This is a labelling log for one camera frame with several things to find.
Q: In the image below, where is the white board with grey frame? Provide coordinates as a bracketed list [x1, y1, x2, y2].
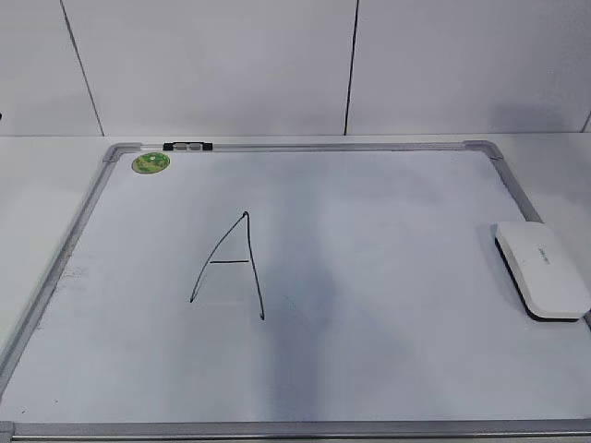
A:
[1, 140, 590, 442]

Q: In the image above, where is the black hanging clip on frame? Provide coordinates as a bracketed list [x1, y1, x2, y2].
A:
[163, 141, 213, 151]

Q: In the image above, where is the green round magnet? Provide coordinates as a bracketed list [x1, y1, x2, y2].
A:
[131, 152, 171, 174]

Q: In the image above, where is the white board eraser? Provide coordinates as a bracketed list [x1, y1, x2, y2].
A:
[493, 221, 590, 322]

